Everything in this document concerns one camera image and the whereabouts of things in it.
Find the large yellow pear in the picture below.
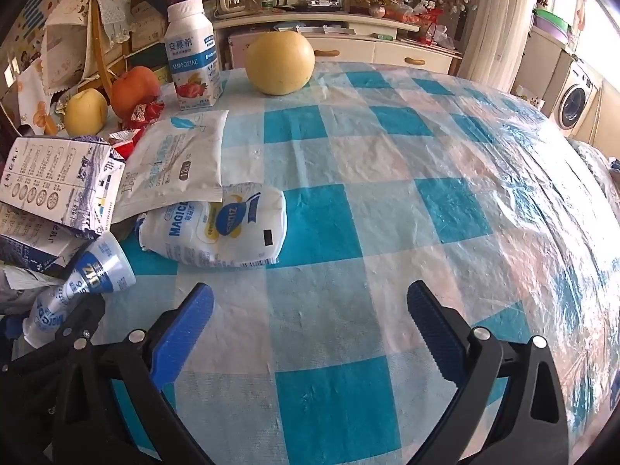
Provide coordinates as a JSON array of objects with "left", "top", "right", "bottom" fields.
[{"left": 245, "top": 31, "right": 315, "bottom": 96}]

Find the red orange apple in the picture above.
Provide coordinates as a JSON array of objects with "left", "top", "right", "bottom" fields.
[{"left": 110, "top": 66, "right": 161, "bottom": 120}]

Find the white Magic milk pouch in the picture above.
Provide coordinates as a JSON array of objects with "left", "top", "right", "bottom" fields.
[{"left": 138, "top": 183, "right": 287, "bottom": 268}]

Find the red candy wrapper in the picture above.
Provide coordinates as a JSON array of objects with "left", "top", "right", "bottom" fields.
[{"left": 107, "top": 101, "right": 165, "bottom": 160}]

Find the blue white milk carton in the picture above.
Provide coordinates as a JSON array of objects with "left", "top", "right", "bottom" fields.
[{"left": 1, "top": 136, "right": 125, "bottom": 272}]

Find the wooden dining chair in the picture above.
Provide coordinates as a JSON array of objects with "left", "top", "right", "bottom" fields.
[{"left": 41, "top": 0, "right": 133, "bottom": 95}]

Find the blue white squeezed tube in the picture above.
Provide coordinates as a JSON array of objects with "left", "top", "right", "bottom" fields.
[{"left": 22, "top": 232, "right": 136, "bottom": 348}]

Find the blue checkered tablecloth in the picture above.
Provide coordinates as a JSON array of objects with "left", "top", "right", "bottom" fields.
[{"left": 96, "top": 63, "right": 619, "bottom": 464}]

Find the white yogurt drink bottle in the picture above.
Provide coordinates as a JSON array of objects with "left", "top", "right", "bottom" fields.
[{"left": 164, "top": 0, "right": 222, "bottom": 110}]

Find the white wet wipes pack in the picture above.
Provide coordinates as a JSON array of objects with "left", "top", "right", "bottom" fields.
[{"left": 111, "top": 110, "right": 228, "bottom": 224}]

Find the white TV cabinet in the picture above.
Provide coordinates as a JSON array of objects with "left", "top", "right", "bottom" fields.
[{"left": 214, "top": 10, "right": 462, "bottom": 76}]

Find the white washing machine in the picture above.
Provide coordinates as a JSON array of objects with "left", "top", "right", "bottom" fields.
[{"left": 541, "top": 53, "right": 601, "bottom": 136}]

